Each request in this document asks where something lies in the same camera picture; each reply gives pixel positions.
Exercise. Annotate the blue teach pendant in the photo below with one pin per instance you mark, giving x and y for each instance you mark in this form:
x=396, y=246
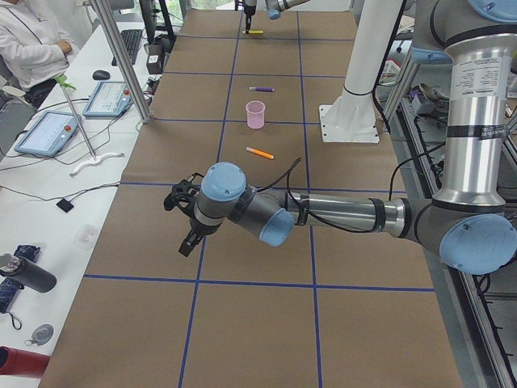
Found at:
x=108, y=100
x=48, y=135

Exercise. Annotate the red bottle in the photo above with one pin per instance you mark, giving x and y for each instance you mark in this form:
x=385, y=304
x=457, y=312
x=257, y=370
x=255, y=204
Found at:
x=21, y=363

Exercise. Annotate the black computer mouse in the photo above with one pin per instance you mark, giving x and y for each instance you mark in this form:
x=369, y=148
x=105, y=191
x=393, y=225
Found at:
x=101, y=75

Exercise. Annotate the round metal key tag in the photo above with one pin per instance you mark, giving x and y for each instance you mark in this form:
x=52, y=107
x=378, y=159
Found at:
x=41, y=335

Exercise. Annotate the aluminium frame post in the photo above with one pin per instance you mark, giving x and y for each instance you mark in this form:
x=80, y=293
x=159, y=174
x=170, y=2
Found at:
x=116, y=44

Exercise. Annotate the near blue teach pendant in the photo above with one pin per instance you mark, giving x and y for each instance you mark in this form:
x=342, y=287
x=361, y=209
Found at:
x=48, y=135

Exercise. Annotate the orange highlighter pen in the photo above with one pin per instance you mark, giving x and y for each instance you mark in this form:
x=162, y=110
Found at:
x=260, y=153

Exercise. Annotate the small black square device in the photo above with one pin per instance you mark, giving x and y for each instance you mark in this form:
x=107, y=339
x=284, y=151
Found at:
x=65, y=205

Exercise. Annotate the black keyboard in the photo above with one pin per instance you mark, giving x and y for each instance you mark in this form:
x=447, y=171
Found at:
x=132, y=42

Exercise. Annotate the dark brown box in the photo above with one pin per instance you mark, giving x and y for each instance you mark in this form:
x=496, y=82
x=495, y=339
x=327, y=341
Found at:
x=158, y=53

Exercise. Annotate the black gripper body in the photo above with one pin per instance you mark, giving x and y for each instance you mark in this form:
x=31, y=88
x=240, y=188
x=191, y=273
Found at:
x=249, y=8
x=196, y=229

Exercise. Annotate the clear plastic packet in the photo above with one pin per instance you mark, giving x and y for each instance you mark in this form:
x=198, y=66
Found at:
x=86, y=237

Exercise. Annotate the purple highlighter pen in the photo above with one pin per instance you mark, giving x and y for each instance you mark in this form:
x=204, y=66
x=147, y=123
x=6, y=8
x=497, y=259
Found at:
x=261, y=89

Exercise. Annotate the black water bottle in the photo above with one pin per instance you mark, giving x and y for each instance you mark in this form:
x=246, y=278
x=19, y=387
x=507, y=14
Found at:
x=30, y=275

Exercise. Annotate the brown paper table mat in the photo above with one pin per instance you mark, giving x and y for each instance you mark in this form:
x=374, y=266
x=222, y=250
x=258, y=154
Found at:
x=324, y=309

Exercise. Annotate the seated person white hoodie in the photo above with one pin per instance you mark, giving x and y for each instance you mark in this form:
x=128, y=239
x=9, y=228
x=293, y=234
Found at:
x=35, y=48

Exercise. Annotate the far blue teach pendant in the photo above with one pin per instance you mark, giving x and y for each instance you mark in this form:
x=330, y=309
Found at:
x=108, y=100

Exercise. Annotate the metal rod white stand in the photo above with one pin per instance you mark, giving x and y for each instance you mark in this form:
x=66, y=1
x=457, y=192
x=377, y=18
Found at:
x=94, y=159

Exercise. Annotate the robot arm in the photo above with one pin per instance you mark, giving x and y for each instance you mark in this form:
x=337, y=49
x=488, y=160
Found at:
x=463, y=222
x=274, y=9

